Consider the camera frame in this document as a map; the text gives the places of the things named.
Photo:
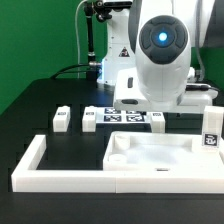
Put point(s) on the white U-shaped fence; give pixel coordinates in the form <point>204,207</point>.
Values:
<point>27,177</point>

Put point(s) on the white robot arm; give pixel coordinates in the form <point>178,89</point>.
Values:
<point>149,54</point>

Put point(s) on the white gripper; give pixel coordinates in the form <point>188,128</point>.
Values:
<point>128,97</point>

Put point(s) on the marker tag plate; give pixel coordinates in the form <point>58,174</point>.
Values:
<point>109,115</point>

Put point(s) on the white desk top tray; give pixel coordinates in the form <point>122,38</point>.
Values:
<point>132,151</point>

